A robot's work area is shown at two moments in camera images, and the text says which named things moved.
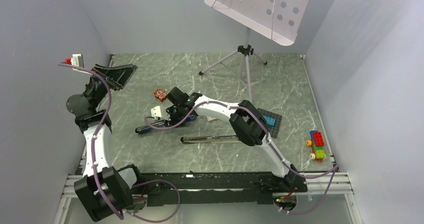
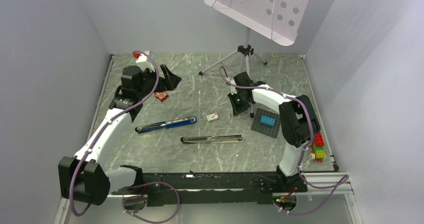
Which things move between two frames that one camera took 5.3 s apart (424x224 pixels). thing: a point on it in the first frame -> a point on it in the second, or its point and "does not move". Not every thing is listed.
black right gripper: x=172 y=121 -> x=236 y=109
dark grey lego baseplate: x=273 y=130 does not move
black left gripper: x=117 y=77 -> x=170 y=82
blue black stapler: x=141 y=128 does not move
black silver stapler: x=220 y=139 does not move
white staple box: x=209 y=118 does not move
